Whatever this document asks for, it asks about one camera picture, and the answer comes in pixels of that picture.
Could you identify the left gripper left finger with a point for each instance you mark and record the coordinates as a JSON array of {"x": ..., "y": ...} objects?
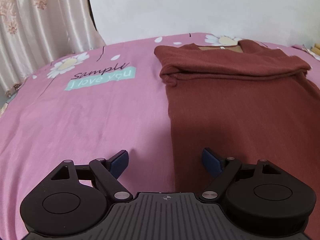
[{"x": 106, "y": 174}]

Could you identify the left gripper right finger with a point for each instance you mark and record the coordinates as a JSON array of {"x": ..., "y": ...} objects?
[{"x": 222, "y": 170}]

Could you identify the dark red knit sweater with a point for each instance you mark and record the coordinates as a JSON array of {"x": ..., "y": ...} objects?
[{"x": 253, "y": 103}]

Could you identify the pink floral bed sheet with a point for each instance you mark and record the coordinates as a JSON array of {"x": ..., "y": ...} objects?
[{"x": 92, "y": 105}]

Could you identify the yellow folded blanket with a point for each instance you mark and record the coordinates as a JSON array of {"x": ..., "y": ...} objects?
[{"x": 316, "y": 49}]

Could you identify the beige floral curtain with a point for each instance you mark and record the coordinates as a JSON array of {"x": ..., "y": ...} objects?
[{"x": 37, "y": 32}]

